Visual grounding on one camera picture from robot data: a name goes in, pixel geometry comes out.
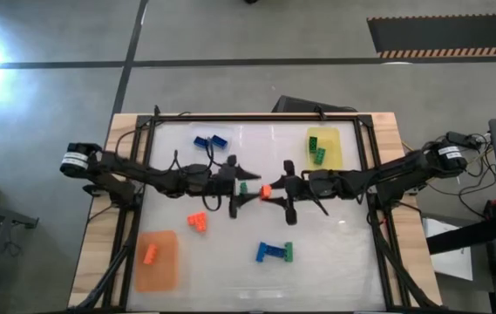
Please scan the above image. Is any black case behind table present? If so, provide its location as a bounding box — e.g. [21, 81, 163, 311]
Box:
[272, 95, 358, 115]

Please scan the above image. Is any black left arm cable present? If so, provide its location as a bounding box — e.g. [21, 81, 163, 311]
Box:
[116, 111, 231, 213]

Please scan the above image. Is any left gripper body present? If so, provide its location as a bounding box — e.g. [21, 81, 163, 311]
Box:
[206, 154, 240, 220]

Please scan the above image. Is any white paper sheet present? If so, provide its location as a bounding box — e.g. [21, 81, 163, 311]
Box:
[421, 216, 474, 283]

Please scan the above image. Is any white glossy table sheet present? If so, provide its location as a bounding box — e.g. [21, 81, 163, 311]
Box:
[126, 119, 387, 313]

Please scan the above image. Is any black aluminium rig frame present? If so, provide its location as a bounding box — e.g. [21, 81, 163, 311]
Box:
[68, 112, 443, 314]

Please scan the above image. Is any black power adapter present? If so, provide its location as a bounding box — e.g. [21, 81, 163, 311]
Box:
[446, 130, 482, 147]

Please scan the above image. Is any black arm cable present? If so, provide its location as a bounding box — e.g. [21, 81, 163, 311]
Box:
[302, 168, 330, 217]
[116, 111, 231, 213]

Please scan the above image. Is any black bar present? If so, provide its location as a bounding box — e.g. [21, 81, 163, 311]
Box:
[425, 213, 496, 256]

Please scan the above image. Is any yellow plastic bin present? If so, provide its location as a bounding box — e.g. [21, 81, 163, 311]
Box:
[306, 126, 344, 172]

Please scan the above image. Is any orange plastic bin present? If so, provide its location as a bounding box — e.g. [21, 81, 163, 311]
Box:
[134, 229, 180, 292]

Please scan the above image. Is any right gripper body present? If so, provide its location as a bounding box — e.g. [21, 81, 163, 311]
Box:
[282, 160, 319, 226]

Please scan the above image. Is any black hazard-striped floor mat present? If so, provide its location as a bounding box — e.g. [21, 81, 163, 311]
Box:
[367, 12, 496, 60]

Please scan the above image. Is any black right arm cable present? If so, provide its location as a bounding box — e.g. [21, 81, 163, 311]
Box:
[302, 168, 330, 217]

